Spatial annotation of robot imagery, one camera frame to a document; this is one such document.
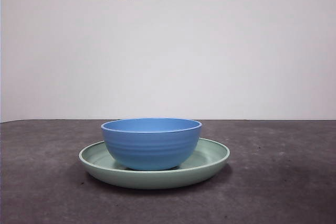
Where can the blue bowl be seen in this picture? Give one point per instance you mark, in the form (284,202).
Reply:
(149,148)

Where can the green plate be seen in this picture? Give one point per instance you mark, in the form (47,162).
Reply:
(157,179)

